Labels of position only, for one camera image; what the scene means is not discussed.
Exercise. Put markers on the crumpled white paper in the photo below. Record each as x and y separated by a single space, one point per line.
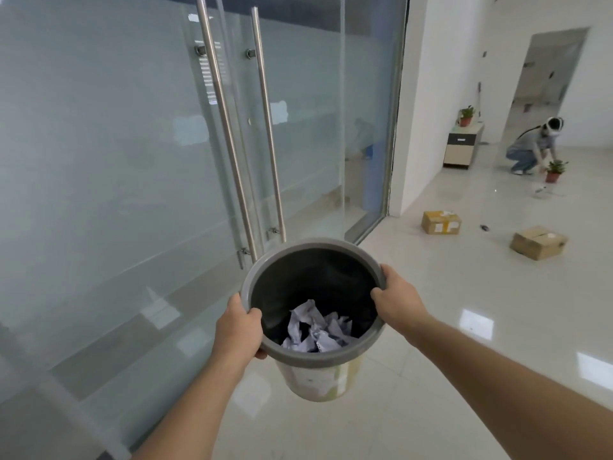
320 329

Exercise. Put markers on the person's right forearm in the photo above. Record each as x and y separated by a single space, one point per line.
512 380

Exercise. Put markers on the potted plant in red pot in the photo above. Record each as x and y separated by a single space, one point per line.
555 170
466 116

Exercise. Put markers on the person's right thumb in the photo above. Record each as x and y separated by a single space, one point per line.
379 298

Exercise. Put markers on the person's left forearm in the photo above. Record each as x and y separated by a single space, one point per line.
189 407

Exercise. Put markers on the small taped cardboard box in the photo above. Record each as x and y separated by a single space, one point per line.
441 222

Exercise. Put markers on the person's right hand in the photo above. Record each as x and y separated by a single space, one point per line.
398 301

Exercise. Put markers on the person's left thumb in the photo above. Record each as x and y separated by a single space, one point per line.
252 319

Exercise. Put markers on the low wooden cabinet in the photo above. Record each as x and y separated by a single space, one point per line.
462 146

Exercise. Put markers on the person's left hand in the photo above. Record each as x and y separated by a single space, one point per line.
238 330

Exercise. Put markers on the large cardboard box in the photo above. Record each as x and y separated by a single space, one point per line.
539 241

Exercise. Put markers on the grey rimmed waste bin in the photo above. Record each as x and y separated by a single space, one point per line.
313 306

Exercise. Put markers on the frosted glass door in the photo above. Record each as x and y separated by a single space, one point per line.
311 114
115 210

